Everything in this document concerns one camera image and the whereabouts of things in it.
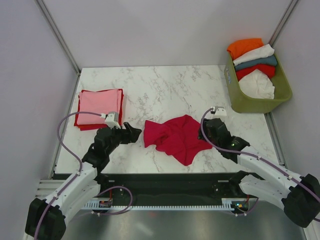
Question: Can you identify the red shirt in bin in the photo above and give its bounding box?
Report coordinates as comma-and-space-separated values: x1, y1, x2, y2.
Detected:
235, 63, 277, 82

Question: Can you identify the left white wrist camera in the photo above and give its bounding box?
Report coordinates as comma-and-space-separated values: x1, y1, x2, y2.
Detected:
100, 111, 121, 129

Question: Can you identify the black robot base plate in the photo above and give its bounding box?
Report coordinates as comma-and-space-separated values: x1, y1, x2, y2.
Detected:
100, 171, 255, 206

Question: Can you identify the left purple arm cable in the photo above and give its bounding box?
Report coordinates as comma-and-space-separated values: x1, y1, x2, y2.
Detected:
34, 111, 107, 238

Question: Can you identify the crumpled white shirt in bin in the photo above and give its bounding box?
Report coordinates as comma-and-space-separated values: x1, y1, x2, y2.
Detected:
238, 69, 275, 100

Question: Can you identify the white folded shirt in bin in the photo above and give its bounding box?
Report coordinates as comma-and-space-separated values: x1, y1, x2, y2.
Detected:
233, 44, 275, 66

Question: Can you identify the olive green plastic bin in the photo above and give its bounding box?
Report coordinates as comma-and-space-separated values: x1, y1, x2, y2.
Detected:
224, 55, 292, 114

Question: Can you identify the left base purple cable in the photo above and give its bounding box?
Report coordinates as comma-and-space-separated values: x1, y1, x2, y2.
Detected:
67, 186, 133, 223

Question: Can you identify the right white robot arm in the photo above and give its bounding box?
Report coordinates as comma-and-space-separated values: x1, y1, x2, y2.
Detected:
198, 117, 320, 228

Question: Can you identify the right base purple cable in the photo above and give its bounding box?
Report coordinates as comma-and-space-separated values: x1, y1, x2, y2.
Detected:
224, 197, 260, 218

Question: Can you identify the orange t shirt in bin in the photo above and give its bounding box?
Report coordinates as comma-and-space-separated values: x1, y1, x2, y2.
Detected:
226, 38, 264, 60

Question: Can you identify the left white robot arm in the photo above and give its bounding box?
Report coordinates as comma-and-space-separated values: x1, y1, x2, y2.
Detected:
25, 122, 142, 240

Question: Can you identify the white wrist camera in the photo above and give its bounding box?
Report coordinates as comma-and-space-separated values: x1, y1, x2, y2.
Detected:
210, 106, 227, 118
100, 111, 121, 129

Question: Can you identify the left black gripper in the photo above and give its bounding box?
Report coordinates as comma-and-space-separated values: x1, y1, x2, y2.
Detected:
105, 122, 141, 155

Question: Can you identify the right aluminium frame post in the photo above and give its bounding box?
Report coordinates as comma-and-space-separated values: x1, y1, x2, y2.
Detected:
268, 0, 300, 47

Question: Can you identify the aluminium frame post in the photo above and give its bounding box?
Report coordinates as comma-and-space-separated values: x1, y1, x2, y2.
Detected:
268, 0, 300, 47
34, 0, 81, 76

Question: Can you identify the white slotted cable duct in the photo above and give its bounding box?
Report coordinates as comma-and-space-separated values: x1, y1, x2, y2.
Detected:
81, 198, 250, 211

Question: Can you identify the teal shirt in bin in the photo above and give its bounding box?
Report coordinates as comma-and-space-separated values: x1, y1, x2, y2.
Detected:
234, 55, 278, 71

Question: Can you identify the left aluminium frame post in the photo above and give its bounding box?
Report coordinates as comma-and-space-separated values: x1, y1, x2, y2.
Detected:
34, 0, 81, 76

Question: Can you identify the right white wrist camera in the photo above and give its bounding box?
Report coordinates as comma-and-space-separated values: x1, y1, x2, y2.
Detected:
210, 106, 227, 118

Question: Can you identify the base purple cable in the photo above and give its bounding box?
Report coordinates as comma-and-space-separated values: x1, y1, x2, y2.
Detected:
224, 197, 260, 218
67, 186, 133, 223

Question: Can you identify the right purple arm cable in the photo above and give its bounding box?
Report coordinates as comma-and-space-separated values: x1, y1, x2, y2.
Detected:
201, 107, 320, 203

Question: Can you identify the crimson red t shirt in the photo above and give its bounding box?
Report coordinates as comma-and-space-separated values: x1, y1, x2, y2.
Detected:
143, 115, 212, 166

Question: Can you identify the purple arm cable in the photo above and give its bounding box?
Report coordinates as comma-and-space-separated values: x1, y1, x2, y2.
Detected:
34, 111, 107, 238
201, 107, 320, 203

